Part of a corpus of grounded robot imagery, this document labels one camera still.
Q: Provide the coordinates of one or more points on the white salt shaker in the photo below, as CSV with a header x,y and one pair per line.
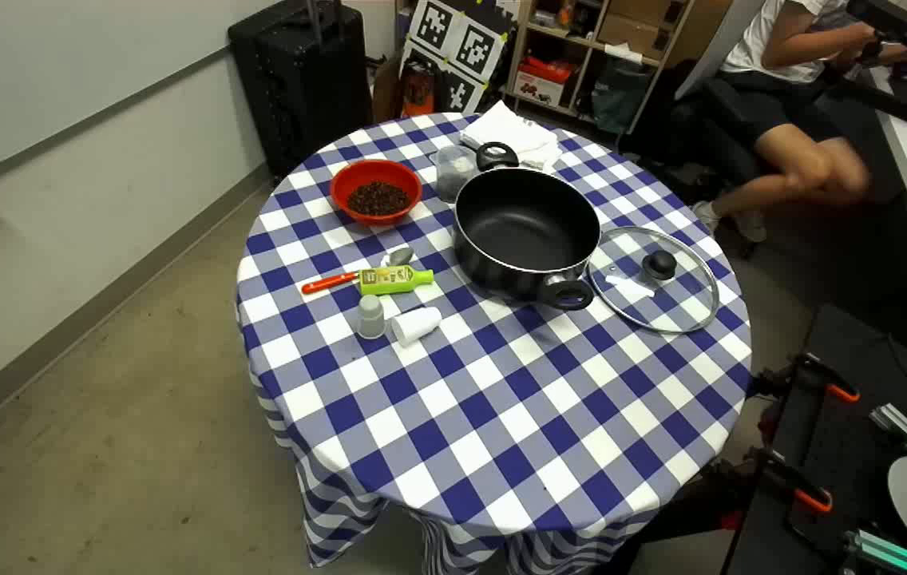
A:
x,y
372,323

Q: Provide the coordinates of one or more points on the board with fiducial markers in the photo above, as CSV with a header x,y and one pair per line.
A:
x,y
460,46

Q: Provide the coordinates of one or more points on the wooden shelf unit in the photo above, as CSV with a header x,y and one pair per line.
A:
x,y
595,63

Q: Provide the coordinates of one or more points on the glass lid with black knob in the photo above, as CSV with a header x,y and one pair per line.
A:
x,y
653,278

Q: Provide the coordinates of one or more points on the black robot base with clamps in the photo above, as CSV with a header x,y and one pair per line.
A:
x,y
838,449

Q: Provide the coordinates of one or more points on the green tube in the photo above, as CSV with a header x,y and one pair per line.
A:
x,y
395,278

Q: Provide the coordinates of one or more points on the red bowl with dark contents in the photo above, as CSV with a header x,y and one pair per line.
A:
x,y
375,191

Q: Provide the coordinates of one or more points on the small white container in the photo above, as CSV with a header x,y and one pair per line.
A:
x,y
415,323

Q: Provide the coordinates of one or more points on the blue white checkered tablecloth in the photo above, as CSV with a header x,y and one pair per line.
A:
x,y
552,435

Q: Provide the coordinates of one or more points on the seated person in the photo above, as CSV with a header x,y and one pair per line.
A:
x,y
775,76

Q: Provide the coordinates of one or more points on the folded white cloth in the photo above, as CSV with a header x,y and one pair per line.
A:
x,y
531,142

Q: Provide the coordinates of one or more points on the black suitcase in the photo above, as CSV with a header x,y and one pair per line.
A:
x,y
301,68

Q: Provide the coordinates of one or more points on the clear glass jar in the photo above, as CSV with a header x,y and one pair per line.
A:
x,y
454,167

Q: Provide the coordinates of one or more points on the black cooking pot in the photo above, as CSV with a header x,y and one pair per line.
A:
x,y
524,234

